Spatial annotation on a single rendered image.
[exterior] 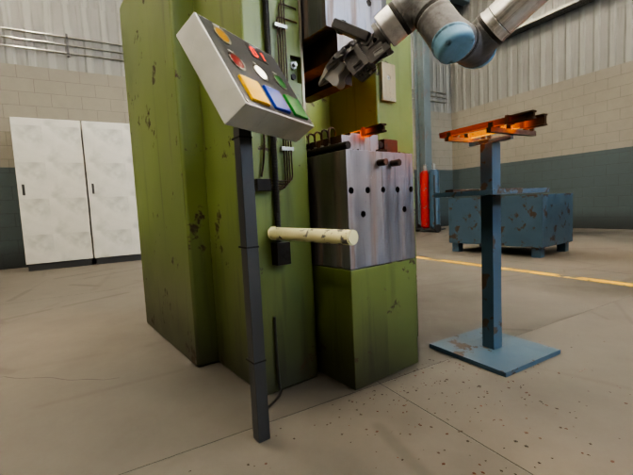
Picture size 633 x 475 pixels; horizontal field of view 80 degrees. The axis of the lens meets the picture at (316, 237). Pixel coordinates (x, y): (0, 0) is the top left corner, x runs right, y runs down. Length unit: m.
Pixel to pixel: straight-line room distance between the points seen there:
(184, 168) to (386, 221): 0.91
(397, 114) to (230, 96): 1.14
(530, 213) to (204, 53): 4.34
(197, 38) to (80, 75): 6.44
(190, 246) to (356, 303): 0.79
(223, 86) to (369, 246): 0.81
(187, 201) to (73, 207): 4.80
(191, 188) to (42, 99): 5.75
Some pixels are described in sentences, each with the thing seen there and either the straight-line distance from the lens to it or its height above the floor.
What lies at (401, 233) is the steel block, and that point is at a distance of 1.62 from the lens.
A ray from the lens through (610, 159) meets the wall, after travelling 9.11.
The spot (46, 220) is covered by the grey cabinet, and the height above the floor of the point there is 0.70.
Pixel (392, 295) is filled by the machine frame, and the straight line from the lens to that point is 1.61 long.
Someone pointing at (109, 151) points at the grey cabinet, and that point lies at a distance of 6.57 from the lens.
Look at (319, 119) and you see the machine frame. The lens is 2.07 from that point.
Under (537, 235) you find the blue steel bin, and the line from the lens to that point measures 4.94.
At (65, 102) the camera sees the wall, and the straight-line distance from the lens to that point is 7.37.
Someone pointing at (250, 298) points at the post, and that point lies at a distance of 1.15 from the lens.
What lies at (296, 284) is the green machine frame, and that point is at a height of 0.41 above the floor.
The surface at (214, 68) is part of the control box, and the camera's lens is 1.02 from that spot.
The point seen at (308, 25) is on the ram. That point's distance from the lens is 1.67.
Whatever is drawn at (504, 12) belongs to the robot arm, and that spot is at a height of 1.14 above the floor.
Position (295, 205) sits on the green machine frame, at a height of 0.72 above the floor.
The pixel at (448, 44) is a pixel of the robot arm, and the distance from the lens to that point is 1.01.
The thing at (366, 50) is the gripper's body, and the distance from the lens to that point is 1.11.
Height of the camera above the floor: 0.72
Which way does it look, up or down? 5 degrees down
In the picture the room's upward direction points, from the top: 3 degrees counter-clockwise
